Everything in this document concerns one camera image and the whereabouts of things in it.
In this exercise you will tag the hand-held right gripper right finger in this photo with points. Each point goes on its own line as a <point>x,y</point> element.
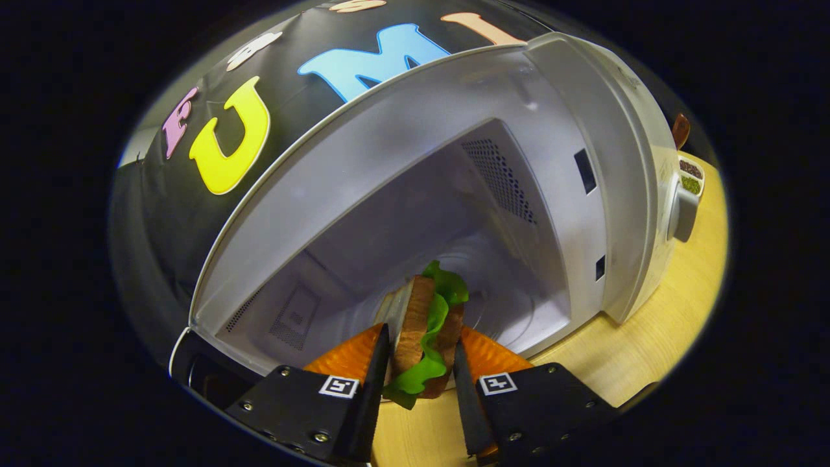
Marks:
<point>465,402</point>

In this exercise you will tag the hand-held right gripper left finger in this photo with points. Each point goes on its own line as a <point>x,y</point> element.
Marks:
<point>373,389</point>

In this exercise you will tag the black backdrop cloth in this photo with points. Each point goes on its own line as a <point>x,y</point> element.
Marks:
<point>285,71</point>

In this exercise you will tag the white divided spice dish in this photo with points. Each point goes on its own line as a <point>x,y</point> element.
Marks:
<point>690,172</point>

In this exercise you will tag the white microwave oven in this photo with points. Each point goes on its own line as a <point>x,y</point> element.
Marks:
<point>402,162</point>

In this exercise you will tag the lettuce sandwich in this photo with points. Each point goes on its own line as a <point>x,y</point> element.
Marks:
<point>415,324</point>

